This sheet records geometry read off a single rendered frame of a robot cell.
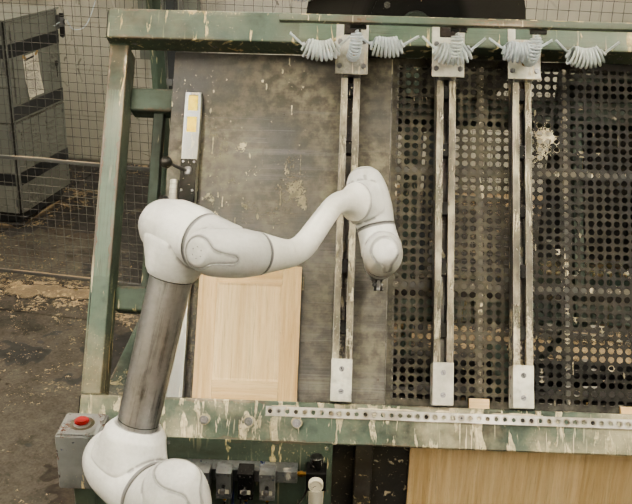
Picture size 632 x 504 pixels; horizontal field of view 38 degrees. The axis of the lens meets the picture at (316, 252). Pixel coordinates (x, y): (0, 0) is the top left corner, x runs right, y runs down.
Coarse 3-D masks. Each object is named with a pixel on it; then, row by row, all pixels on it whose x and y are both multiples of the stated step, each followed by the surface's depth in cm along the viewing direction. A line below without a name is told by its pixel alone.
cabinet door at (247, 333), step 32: (224, 288) 284; (256, 288) 283; (288, 288) 283; (224, 320) 282; (256, 320) 281; (288, 320) 281; (224, 352) 280; (256, 352) 280; (288, 352) 279; (224, 384) 278; (256, 384) 278; (288, 384) 277
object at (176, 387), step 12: (192, 132) 291; (192, 144) 290; (192, 156) 289; (180, 336) 279; (180, 348) 278; (180, 360) 277; (180, 372) 276; (180, 384) 276; (168, 396) 275; (180, 396) 275
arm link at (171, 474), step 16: (160, 464) 210; (176, 464) 211; (192, 464) 211; (144, 480) 209; (160, 480) 206; (176, 480) 206; (192, 480) 207; (128, 496) 213; (144, 496) 207; (160, 496) 204; (176, 496) 204; (192, 496) 206; (208, 496) 210
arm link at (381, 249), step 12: (360, 228) 244; (372, 228) 242; (384, 228) 242; (360, 240) 244; (372, 240) 237; (384, 240) 236; (396, 240) 238; (372, 252) 236; (384, 252) 236; (396, 252) 236; (372, 264) 238; (384, 264) 237; (396, 264) 239; (384, 276) 247
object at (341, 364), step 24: (336, 48) 288; (360, 48) 277; (336, 72) 286; (360, 72) 286; (336, 240) 280; (336, 264) 279; (336, 288) 277; (336, 312) 276; (336, 336) 275; (336, 360) 273; (336, 384) 272
